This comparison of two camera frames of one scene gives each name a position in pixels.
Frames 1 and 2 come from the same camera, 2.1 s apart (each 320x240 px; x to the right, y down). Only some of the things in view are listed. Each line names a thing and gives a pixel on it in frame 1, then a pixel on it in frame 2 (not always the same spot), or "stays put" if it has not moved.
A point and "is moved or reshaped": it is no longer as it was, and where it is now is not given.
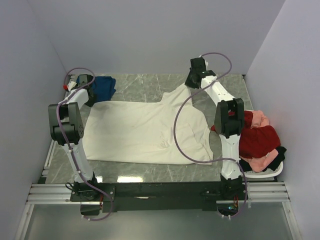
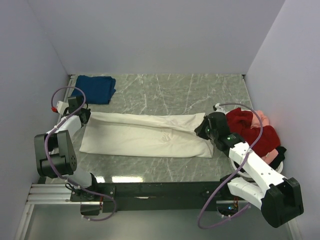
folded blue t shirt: [103, 87] stays put
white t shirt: [143, 132] is moved or reshaped
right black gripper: [188, 82] -> [199, 130]
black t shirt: [246, 165] stays put
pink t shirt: [258, 163] stays put
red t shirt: [256, 142] stays put
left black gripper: [91, 102] -> [87, 113]
